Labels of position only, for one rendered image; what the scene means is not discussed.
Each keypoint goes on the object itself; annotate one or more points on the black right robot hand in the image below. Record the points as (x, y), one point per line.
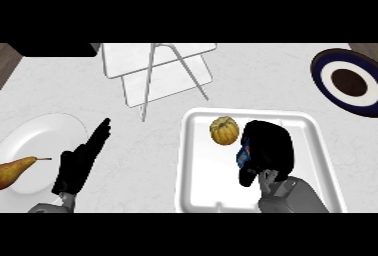
(269, 146)

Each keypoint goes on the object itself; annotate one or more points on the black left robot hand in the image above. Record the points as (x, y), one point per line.
(78, 163)

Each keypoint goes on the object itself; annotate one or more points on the blue can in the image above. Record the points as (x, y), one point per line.
(242, 155)

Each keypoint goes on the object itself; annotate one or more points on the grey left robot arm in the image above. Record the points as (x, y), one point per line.
(53, 206)

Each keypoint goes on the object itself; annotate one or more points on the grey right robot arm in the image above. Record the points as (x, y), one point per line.
(289, 196)

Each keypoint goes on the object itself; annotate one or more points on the white tray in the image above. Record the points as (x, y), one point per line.
(207, 173)

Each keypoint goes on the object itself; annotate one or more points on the white tiered shelf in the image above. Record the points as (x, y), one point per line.
(156, 70)

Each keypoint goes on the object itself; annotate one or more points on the yellow squash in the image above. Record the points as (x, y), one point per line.
(224, 130)

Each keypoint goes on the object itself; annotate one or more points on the yellow-brown pear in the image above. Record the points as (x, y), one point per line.
(13, 168)

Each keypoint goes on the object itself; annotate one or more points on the navy and white plate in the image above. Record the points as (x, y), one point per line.
(347, 81)

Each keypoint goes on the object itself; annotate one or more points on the black appliance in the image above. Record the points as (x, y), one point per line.
(53, 49)

